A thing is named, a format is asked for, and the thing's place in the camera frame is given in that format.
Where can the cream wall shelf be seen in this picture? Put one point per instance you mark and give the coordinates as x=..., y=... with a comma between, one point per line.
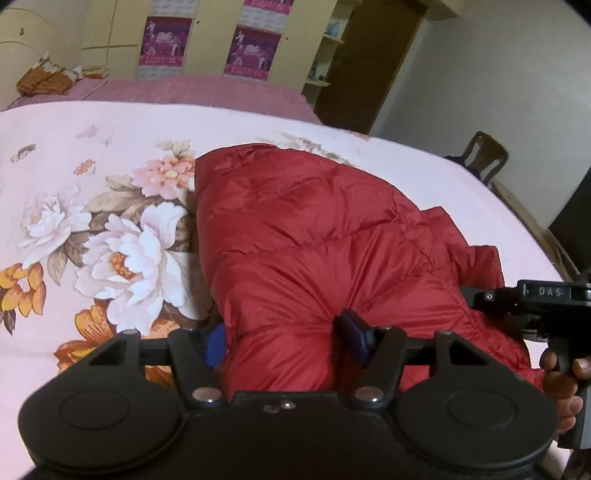
x=328, y=44

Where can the blue shelf ornament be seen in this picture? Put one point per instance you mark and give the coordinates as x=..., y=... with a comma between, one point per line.
x=332, y=28

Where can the red puffer jacket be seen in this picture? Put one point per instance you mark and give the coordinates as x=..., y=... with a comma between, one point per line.
x=300, y=230

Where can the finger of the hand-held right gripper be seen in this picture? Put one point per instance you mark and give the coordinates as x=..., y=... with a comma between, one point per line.
x=485, y=297

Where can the brown wooden door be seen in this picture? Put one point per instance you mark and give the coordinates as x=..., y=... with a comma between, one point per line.
x=369, y=69

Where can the small shelf ornament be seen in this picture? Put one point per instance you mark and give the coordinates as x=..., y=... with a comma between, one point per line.
x=315, y=73

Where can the wooden table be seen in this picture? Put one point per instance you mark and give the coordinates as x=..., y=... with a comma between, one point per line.
x=531, y=221

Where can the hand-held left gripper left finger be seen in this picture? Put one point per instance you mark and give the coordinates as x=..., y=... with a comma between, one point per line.
x=214, y=346

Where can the purple wardrobe poster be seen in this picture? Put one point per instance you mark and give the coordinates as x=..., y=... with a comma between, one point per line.
x=268, y=2
x=251, y=50
x=164, y=41

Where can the pink checked blanket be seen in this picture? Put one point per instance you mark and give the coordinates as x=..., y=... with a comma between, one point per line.
x=184, y=90

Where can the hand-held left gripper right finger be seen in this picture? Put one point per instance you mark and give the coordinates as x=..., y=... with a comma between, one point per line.
x=355, y=337

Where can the person's right hand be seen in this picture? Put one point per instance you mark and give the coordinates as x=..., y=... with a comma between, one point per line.
x=565, y=406

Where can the pink floral bed sheet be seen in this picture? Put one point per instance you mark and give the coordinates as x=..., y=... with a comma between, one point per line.
x=69, y=134

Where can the cream wardrobe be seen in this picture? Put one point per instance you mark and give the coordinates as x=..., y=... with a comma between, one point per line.
x=212, y=37

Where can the black screen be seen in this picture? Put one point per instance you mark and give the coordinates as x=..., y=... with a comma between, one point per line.
x=572, y=217

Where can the wooden chair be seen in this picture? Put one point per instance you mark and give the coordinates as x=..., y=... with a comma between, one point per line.
x=482, y=154

